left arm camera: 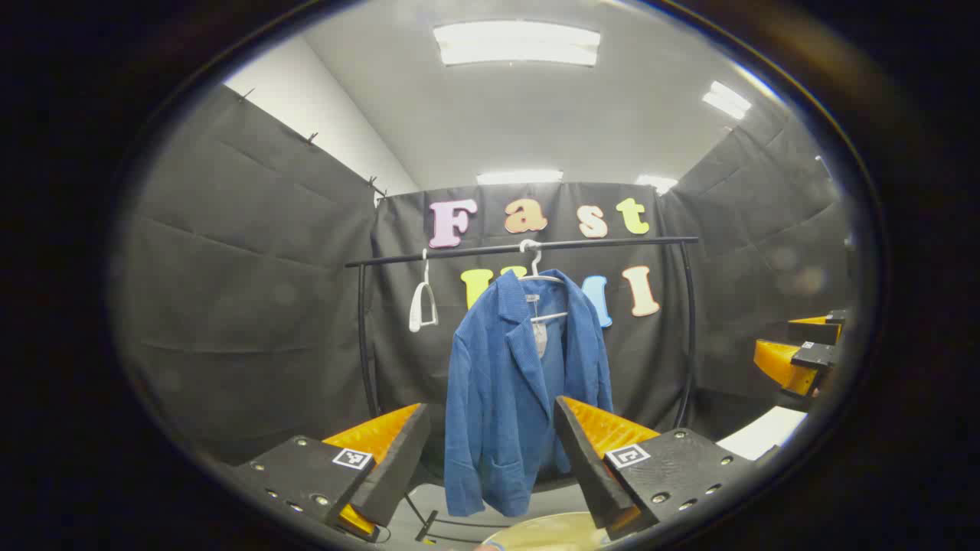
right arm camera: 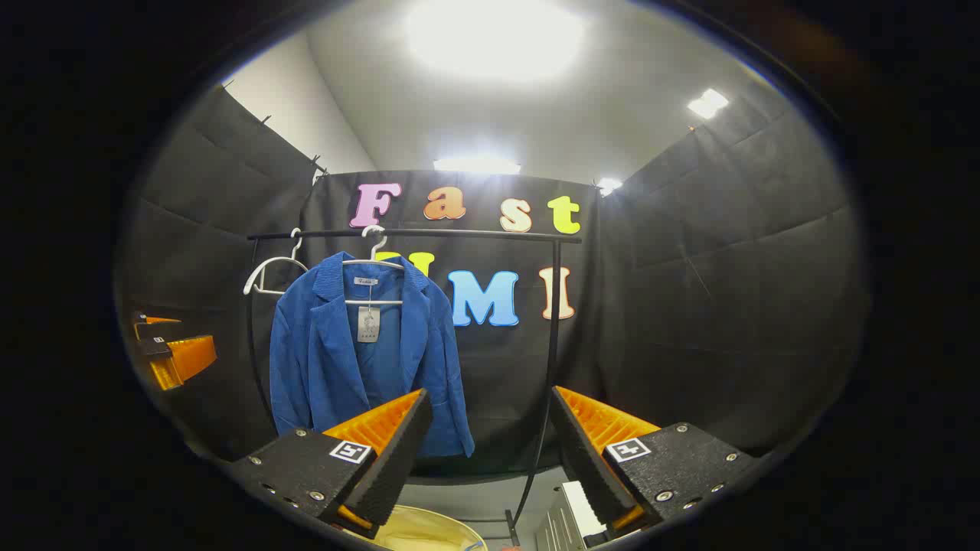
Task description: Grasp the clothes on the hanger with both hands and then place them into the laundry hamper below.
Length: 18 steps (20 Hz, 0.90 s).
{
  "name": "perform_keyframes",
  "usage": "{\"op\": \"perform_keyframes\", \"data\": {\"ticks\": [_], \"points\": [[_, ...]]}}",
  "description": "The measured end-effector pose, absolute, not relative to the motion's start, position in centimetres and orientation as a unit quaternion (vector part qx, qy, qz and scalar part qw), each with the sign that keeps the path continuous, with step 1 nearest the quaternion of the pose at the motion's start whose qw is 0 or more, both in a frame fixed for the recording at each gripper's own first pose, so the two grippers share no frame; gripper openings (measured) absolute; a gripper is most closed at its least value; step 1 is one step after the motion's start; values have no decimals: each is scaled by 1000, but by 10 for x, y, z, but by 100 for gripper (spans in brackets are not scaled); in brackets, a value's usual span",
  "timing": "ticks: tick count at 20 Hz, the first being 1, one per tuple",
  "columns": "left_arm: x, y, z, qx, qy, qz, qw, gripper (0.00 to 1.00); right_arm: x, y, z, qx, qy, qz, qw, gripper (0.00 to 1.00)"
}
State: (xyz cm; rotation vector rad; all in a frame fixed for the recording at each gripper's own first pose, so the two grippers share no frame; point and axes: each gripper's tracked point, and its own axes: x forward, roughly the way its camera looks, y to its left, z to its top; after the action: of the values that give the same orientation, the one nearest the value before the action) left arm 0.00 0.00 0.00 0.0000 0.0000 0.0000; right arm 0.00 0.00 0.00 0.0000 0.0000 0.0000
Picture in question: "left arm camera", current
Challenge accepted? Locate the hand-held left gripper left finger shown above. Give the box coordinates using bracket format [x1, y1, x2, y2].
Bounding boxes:
[230, 403, 431, 544]

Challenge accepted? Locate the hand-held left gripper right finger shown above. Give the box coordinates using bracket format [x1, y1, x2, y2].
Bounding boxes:
[553, 396, 759, 540]

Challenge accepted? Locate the beige round laundry hamper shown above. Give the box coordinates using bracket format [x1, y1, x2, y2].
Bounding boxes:
[481, 511, 613, 551]

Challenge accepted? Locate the blue corduroy jacket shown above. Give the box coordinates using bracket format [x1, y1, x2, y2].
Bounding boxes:
[444, 268, 615, 518]

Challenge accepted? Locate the white plastic clothes hanger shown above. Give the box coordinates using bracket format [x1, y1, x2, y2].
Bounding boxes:
[519, 239, 571, 322]
[408, 249, 439, 334]

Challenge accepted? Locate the black metal clothes rack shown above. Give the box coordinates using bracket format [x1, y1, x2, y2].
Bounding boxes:
[345, 236, 699, 544]

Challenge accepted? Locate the white flat board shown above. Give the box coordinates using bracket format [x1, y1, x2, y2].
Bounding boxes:
[716, 406, 809, 461]

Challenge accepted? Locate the black backdrop cloth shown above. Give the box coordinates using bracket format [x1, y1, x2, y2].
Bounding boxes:
[115, 84, 854, 468]

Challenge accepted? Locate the large ceiling light panel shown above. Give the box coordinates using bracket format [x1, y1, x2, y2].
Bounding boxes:
[433, 21, 602, 67]

